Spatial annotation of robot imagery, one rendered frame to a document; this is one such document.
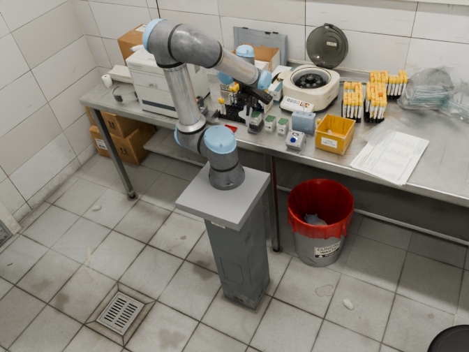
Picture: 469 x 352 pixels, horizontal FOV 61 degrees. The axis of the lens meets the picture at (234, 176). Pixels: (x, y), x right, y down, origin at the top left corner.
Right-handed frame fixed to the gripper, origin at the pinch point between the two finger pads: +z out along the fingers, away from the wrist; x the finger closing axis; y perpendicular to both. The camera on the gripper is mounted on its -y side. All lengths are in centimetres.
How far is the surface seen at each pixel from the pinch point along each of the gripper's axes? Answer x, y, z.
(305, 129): -3.5, -23.6, 3.1
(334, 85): -32.2, -27.1, -3.7
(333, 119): -8.9, -34.7, -1.6
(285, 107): -16.3, -7.8, 3.1
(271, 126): 1.2, -8.6, 2.2
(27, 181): 42, 169, 72
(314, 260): 10, -35, 86
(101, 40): -54, 155, 8
